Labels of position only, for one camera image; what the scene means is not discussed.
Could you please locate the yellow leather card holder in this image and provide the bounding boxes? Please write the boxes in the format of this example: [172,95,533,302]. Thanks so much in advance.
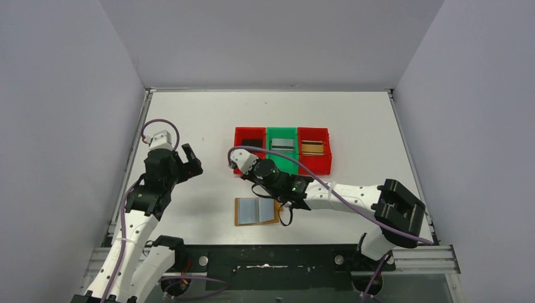
[234,198,281,227]

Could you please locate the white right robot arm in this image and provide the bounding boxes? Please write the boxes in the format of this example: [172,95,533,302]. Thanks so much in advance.
[229,150,433,261]

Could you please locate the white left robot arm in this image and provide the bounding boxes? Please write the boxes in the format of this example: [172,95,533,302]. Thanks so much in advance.
[72,144,203,302]

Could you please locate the gold card in bin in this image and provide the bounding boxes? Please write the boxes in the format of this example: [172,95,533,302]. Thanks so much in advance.
[301,140,325,156]

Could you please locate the silver card in bin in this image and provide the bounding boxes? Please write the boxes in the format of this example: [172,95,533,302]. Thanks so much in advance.
[270,138,295,153]

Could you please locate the black card in bin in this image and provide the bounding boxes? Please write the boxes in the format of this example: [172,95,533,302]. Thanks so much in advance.
[240,138,264,148]

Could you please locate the right red plastic bin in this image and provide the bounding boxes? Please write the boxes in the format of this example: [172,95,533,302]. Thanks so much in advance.
[297,127,332,175]

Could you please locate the red plastic bin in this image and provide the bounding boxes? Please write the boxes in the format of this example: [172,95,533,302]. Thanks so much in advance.
[232,127,267,176]
[297,127,332,175]

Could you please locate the left red plastic bin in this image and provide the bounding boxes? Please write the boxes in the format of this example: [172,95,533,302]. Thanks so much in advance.
[232,127,267,176]

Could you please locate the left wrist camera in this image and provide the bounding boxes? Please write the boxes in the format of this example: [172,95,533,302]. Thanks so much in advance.
[149,130,173,151]

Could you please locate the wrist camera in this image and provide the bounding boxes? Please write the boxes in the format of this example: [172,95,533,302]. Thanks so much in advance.
[149,130,173,151]
[230,149,259,174]

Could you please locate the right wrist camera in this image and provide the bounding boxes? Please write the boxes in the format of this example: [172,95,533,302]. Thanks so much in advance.
[230,149,259,174]

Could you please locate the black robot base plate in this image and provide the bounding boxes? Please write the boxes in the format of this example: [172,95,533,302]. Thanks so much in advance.
[166,244,379,291]

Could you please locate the aluminium table frame rail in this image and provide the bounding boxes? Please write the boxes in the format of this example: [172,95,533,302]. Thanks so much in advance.
[388,246,461,275]

